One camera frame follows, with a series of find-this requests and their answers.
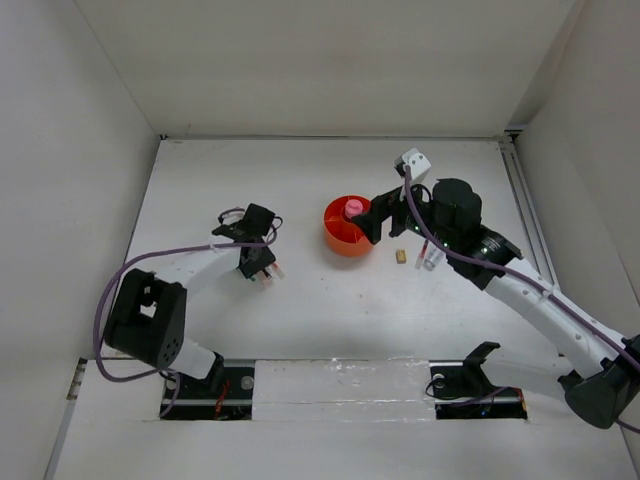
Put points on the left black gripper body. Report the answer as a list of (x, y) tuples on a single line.
[(262, 259)]

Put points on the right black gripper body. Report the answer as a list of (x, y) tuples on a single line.
[(424, 212)]

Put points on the pink capped glue bottle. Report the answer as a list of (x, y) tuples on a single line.
[(352, 208)]

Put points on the pink white eraser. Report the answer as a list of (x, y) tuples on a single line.
[(265, 278)]

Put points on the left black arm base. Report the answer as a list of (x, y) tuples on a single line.
[(228, 397)]

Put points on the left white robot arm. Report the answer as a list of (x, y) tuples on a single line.
[(148, 318)]

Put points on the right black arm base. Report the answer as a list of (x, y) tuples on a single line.
[(462, 391)]

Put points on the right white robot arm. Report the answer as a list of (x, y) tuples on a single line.
[(602, 376)]

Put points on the orange round divided container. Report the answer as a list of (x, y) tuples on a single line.
[(341, 235)]

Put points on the orange capped red pen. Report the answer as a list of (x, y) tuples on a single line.
[(277, 270)]

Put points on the small tan eraser block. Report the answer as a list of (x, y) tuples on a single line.
[(400, 257)]

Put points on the clear blue spray bottle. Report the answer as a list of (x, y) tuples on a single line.
[(432, 258)]

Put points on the red pen by bottle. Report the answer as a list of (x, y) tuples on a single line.
[(422, 254)]

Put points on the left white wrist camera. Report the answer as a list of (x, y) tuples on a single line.
[(231, 215)]

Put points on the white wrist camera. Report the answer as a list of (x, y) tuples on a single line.
[(231, 215), (416, 161)]

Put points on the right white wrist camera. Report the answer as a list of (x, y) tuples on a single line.
[(416, 161)]

